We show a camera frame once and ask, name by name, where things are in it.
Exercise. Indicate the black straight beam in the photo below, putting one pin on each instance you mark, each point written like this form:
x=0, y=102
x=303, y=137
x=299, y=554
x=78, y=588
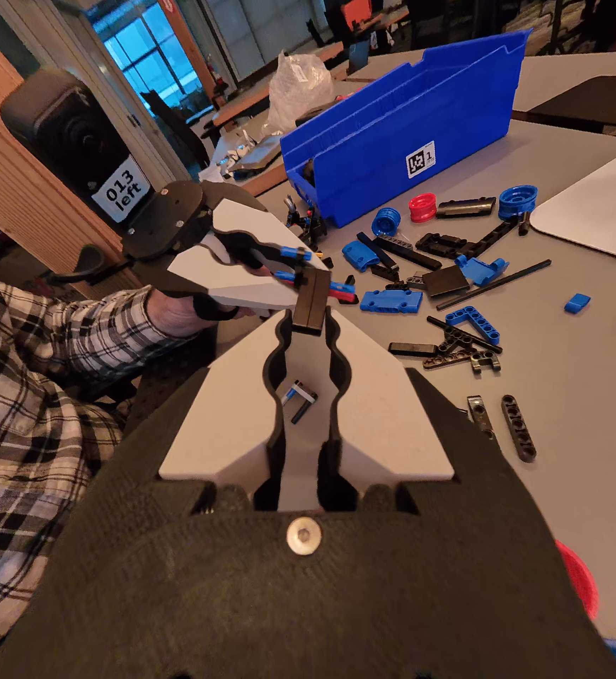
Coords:
x=414, y=349
x=446, y=362

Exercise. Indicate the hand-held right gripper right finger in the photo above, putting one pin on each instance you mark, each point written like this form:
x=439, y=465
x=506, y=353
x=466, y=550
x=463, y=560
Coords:
x=387, y=424

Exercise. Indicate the blue curved panel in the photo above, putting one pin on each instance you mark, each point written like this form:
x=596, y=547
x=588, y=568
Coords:
x=361, y=256

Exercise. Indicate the long black axle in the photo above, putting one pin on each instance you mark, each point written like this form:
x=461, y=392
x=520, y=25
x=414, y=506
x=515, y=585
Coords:
x=493, y=285

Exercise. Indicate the small grey connector with pins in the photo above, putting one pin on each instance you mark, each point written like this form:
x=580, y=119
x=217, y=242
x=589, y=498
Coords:
x=300, y=400

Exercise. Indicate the window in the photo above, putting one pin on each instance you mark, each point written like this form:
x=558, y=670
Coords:
x=143, y=53

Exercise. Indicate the blue storage bin with tag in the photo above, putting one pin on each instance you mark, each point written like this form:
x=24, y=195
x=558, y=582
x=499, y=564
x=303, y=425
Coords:
x=392, y=122

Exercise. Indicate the black curved panel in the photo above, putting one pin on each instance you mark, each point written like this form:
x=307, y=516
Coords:
x=466, y=208

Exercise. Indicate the partly built toy truck chassis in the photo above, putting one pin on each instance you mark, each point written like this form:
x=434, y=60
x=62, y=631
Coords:
x=308, y=223

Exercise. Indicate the crumpled clear plastic bag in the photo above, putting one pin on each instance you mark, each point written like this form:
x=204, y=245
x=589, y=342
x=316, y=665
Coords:
x=300, y=90

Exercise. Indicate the small blue tile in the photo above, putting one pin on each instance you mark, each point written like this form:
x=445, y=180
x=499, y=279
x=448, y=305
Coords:
x=577, y=303

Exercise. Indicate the person's plaid clothing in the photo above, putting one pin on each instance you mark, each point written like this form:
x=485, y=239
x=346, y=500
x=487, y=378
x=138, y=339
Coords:
x=21, y=504

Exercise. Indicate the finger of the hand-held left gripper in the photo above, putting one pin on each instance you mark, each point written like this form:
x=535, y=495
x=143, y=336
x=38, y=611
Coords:
x=254, y=225
x=233, y=289

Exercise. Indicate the blue fender piece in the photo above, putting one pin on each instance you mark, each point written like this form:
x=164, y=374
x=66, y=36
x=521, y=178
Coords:
x=480, y=269

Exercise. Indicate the grey desk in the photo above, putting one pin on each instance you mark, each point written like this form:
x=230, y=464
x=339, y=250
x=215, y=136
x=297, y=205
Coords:
x=578, y=382

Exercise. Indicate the black beam assembly with pins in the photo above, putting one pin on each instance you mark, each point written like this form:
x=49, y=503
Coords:
x=310, y=302

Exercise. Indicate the blue L-shaped beam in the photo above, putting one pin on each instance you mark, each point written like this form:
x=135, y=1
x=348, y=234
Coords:
x=461, y=316

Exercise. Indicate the black angled long beam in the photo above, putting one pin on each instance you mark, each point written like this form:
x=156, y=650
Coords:
x=493, y=238

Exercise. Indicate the black frame piece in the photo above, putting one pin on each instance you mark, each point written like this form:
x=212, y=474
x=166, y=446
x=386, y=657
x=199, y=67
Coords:
x=442, y=245

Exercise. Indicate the person's left forearm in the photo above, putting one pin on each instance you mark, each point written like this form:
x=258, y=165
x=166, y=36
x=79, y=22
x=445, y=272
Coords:
x=74, y=329

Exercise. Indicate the small red wheel rim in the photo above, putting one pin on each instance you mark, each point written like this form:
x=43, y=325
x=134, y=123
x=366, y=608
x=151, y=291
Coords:
x=423, y=208

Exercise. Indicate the black slim panel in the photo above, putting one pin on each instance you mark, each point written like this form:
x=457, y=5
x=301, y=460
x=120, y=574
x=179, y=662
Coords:
x=377, y=260

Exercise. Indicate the large red wheel rim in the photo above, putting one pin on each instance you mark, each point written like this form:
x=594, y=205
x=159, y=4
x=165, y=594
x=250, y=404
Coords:
x=578, y=578

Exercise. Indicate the black five-hole beam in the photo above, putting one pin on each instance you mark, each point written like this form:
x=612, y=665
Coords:
x=518, y=428

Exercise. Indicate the black triangular beam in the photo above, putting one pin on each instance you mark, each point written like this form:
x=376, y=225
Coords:
x=467, y=342

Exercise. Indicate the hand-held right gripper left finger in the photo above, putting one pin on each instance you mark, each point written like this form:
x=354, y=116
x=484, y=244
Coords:
x=223, y=424

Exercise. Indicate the black square tile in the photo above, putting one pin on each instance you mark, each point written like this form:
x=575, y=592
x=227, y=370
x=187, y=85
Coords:
x=446, y=281

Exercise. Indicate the person's left hand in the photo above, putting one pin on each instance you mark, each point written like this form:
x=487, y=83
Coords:
x=172, y=315

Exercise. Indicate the black office chair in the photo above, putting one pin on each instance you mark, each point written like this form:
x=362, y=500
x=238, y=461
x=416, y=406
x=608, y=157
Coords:
x=180, y=132

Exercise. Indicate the blue flat panel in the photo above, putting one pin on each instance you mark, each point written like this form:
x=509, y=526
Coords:
x=391, y=301

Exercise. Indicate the blue wheel rim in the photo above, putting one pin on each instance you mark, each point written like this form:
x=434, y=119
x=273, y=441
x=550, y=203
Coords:
x=386, y=221
x=518, y=202

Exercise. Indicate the white book stand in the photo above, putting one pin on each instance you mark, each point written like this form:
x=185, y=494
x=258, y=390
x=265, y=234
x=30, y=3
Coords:
x=605, y=207

